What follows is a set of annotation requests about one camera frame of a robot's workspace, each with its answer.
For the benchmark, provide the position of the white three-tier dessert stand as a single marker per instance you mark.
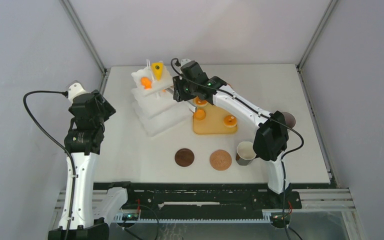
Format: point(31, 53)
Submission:
point(156, 109)

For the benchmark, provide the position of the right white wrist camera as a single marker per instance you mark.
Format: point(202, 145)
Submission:
point(193, 71)

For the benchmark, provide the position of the yellow cake slice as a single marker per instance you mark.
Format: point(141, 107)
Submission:
point(157, 70)

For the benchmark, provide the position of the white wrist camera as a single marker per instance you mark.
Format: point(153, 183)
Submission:
point(193, 71)
point(74, 90)

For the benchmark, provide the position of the dark wooden coaster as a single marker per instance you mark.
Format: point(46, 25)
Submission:
point(184, 157)

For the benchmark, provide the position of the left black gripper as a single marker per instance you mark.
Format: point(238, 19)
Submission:
point(107, 110)

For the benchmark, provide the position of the woven rattan coaster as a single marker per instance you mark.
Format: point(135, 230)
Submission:
point(220, 160)

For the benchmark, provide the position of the black mug white interior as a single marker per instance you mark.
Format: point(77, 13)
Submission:
point(245, 153)

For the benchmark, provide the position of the yellow serving tray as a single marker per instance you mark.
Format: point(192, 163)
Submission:
point(213, 122)

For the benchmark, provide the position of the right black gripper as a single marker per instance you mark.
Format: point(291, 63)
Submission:
point(179, 95)

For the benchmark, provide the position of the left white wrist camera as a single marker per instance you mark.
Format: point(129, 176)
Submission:
point(74, 90)

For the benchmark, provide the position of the orange donut left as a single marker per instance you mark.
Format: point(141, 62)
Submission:
point(200, 103)

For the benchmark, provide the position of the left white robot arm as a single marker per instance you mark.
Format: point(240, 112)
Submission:
point(83, 146)

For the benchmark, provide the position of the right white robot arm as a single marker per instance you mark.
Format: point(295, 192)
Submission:
point(271, 134)

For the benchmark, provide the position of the orange fish cookie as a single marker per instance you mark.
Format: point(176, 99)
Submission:
point(146, 83)

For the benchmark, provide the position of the metal serving tongs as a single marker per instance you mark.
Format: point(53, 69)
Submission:
point(192, 108)

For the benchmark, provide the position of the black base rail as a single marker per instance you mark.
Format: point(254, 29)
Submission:
point(202, 201)

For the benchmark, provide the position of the orange egg tart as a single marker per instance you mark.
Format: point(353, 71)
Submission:
point(200, 114)

